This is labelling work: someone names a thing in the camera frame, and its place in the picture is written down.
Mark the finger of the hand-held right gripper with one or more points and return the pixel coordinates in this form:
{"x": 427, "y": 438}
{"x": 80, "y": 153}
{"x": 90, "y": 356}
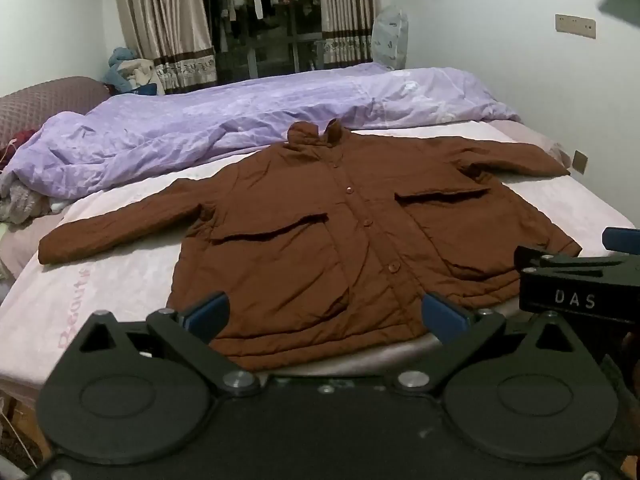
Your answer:
{"x": 575, "y": 261}
{"x": 621, "y": 238}

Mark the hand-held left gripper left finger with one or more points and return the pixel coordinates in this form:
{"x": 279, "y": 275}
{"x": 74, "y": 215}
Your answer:
{"x": 207, "y": 312}

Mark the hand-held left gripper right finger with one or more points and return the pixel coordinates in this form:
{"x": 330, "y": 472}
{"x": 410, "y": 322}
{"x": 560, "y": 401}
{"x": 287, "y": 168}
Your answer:
{"x": 444, "y": 319}

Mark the brown jacket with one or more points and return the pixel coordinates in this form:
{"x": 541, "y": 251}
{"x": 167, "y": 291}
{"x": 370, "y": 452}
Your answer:
{"x": 300, "y": 260}

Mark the grey clothes pile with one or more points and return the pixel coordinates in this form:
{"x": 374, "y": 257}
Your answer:
{"x": 22, "y": 200}

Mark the pink bed sheet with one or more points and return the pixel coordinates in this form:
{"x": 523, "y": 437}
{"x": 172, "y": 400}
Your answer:
{"x": 125, "y": 270}

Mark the purple duvet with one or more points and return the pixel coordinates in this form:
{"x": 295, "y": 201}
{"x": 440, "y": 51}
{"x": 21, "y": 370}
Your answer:
{"x": 200, "y": 130}

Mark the cream cloth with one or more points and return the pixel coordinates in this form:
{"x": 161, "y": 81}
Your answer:
{"x": 142, "y": 71}

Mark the dark red cloth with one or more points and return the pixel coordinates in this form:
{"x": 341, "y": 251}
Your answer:
{"x": 17, "y": 145}

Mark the glass balcony door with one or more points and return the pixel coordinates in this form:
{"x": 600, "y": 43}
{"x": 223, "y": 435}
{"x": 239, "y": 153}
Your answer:
{"x": 270, "y": 60}

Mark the blue plush toy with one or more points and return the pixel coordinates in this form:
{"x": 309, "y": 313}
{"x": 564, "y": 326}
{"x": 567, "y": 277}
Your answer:
{"x": 119, "y": 67}

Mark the brown quilted headboard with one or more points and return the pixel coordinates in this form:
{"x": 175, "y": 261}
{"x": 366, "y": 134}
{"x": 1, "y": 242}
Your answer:
{"x": 45, "y": 105}

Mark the beige patterned curtain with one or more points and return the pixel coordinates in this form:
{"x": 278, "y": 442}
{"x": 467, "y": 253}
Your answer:
{"x": 160, "y": 20}
{"x": 347, "y": 10}

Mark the beige wall socket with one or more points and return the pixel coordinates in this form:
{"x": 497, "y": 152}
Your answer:
{"x": 580, "y": 162}

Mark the beige wall switch plate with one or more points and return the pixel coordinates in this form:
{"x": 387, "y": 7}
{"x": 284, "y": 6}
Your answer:
{"x": 575, "y": 26}

